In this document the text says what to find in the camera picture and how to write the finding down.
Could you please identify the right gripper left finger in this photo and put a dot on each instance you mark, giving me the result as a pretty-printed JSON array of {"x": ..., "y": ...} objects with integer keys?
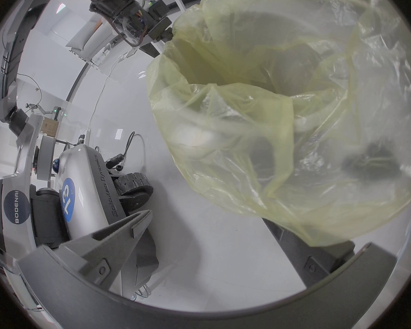
[{"x": 113, "y": 248}]

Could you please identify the pale grey sofa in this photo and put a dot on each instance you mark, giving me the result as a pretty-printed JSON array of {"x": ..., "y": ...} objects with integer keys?
[{"x": 99, "y": 58}]

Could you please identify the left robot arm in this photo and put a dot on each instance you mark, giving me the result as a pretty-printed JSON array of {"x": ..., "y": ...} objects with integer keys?
[{"x": 8, "y": 67}]

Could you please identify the yellow plastic bag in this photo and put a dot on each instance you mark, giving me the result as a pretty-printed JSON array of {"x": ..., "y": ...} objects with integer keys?
[{"x": 260, "y": 132}]

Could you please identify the black plastic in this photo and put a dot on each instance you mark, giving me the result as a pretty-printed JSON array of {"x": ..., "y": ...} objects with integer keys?
[{"x": 366, "y": 161}]

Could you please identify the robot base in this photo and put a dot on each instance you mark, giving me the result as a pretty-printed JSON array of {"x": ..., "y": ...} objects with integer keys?
[{"x": 85, "y": 173}]

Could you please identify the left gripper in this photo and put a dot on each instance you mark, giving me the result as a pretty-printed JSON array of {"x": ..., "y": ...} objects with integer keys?
[{"x": 130, "y": 29}]

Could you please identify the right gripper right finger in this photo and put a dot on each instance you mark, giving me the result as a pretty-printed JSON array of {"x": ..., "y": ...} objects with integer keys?
[{"x": 311, "y": 262}]

